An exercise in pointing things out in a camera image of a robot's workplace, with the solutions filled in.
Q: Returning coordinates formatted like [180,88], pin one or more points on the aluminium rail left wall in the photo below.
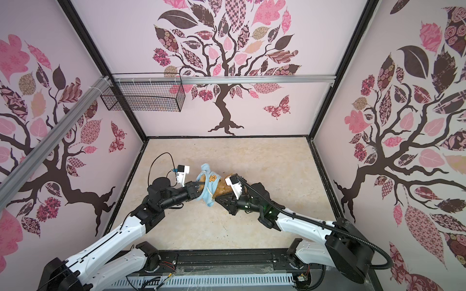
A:
[12,184]

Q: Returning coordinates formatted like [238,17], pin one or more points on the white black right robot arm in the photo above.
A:
[336,244]

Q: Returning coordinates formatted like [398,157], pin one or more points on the black wire mesh basket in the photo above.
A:
[150,94]

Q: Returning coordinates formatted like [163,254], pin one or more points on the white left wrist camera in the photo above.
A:
[181,172]

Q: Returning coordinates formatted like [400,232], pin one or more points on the black corner frame post right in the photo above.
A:
[361,27]

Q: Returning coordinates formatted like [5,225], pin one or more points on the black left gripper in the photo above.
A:
[192,189]

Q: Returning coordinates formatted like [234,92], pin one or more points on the aluminium rail wall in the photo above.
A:
[12,184]
[198,80]

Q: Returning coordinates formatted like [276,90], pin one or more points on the black corner frame post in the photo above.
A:
[361,27]
[86,39]

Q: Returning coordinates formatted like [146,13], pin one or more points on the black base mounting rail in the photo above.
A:
[311,277]

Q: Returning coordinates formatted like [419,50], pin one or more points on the black corner frame post left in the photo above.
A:
[86,39]

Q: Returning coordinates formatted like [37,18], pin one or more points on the aluminium rail back wall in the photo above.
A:
[198,80]

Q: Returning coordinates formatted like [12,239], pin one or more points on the brown plush teddy bear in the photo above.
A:
[222,187]

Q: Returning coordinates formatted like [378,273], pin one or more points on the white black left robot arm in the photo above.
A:
[99,265]

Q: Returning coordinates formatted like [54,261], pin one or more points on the white slotted cable duct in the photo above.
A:
[192,282]

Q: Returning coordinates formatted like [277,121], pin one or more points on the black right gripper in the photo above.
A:
[232,200]

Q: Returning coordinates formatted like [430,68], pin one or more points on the light blue teddy shirt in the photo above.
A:
[205,170]

